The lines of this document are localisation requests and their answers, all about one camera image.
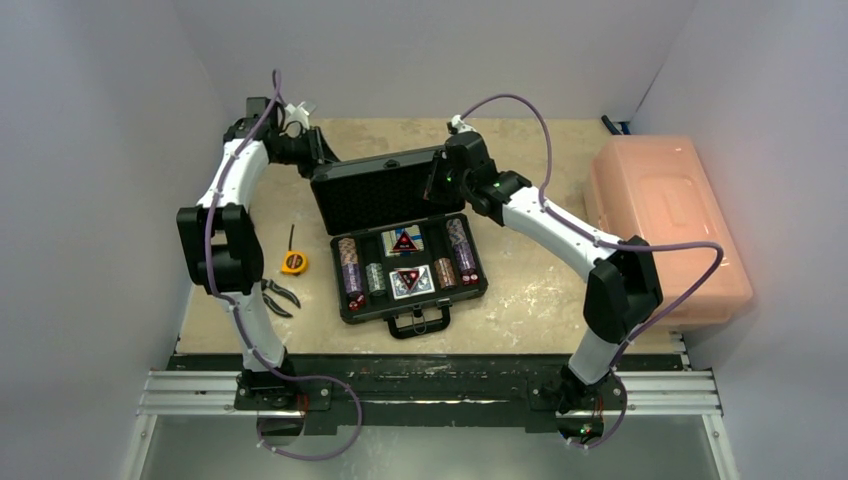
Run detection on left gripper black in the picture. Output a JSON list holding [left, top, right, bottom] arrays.
[[272, 126, 351, 181]]

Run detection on blue orange chip stack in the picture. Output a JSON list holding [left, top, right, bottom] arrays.
[[446, 218, 467, 246]]

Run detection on black poker set case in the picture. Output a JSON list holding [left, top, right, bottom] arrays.
[[310, 147, 488, 340]]

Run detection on brown poker chip stack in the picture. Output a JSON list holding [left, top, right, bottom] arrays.
[[434, 257, 458, 290]]

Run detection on grey poker chip stack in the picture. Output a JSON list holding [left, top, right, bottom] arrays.
[[365, 262, 387, 297]]

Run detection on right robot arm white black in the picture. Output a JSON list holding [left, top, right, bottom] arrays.
[[424, 127, 663, 407]]

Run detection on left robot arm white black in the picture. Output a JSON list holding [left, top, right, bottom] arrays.
[[176, 97, 338, 409]]

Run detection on card deck upper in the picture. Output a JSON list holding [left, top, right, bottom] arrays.
[[381, 224, 425, 257]]

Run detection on card deck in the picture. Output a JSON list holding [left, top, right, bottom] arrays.
[[381, 224, 425, 257], [389, 265, 436, 300]]

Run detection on card deck lower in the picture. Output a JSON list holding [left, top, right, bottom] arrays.
[[389, 265, 436, 300]]

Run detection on yellow tape measure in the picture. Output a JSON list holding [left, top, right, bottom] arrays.
[[280, 224, 309, 276]]

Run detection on pink chip stack in case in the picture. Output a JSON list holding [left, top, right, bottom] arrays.
[[338, 238, 364, 297]]

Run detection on black pliers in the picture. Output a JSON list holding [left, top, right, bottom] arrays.
[[260, 278, 301, 319]]

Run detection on pink translucent plastic storage box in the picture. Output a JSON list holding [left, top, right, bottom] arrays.
[[584, 135, 752, 328]]

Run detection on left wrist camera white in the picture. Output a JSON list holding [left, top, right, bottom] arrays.
[[282, 101, 315, 131]]

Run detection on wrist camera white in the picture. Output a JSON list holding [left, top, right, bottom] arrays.
[[282, 101, 315, 131], [446, 114, 476, 135]]

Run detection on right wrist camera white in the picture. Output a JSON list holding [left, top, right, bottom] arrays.
[[446, 114, 476, 135]]

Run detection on blue clamp at wall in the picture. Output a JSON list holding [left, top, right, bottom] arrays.
[[600, 115, 630, 135]]

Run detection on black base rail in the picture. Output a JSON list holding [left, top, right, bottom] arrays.
[[167, 354, 682, 440]]

